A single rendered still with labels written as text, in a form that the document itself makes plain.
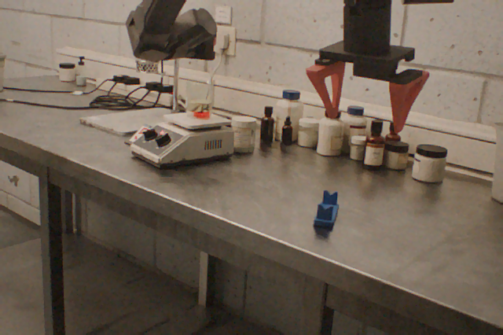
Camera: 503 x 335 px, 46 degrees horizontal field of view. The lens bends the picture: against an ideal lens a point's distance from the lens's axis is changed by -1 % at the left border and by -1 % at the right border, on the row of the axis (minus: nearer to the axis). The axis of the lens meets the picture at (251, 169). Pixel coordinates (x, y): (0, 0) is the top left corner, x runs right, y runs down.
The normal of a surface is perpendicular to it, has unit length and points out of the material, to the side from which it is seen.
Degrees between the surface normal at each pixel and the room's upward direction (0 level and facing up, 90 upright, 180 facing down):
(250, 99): 90
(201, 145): 90
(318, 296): 90
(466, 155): 90
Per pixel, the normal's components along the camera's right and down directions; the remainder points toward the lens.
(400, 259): 0.07, -0.96
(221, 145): 0.63, 0.26
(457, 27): -0.65, 0.18
